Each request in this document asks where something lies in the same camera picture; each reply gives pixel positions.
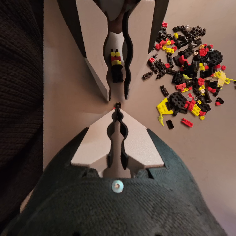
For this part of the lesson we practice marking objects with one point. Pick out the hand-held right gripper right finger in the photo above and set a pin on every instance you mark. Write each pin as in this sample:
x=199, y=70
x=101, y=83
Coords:
x=143, y=147

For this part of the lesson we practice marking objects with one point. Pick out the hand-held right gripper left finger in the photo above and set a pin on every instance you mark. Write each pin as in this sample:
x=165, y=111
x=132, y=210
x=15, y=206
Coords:
x=92, y=145

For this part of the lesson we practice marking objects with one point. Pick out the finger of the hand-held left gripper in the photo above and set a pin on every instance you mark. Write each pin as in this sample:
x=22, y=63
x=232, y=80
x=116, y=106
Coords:
x=140, y=33
x=94, y=42

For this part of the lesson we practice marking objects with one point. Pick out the black red yellow lego assembly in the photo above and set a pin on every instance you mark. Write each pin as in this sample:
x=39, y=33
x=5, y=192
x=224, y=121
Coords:
x=116, y=64

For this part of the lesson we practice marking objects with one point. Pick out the black lego hinge plate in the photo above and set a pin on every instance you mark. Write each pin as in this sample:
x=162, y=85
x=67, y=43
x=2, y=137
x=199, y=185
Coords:
x=118, y=105
x=164, y=90

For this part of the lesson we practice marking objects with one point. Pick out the lime green lego claw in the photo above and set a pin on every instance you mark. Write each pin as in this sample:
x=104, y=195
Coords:
x=161, y=119

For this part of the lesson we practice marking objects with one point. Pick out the black lego slope tile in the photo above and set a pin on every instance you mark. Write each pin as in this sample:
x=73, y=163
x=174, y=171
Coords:
x=170, y=124

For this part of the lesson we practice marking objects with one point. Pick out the yellow lego wedge plate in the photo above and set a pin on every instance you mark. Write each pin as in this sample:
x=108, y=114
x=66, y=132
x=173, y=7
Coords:
x=164, y=107

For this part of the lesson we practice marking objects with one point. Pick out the red lego clip plate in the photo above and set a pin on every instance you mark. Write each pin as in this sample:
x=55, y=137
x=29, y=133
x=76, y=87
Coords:
x=187, y=123

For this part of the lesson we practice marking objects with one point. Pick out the black round lego plate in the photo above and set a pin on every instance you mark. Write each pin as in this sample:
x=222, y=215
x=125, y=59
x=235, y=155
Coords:
x=177, y=99

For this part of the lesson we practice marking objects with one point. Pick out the pile of loose lego pieces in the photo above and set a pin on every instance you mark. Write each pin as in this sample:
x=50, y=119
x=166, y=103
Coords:
x=213, y=57

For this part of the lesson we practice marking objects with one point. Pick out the person's left hand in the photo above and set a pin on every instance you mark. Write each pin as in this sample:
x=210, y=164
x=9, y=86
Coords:
x=117, y=26

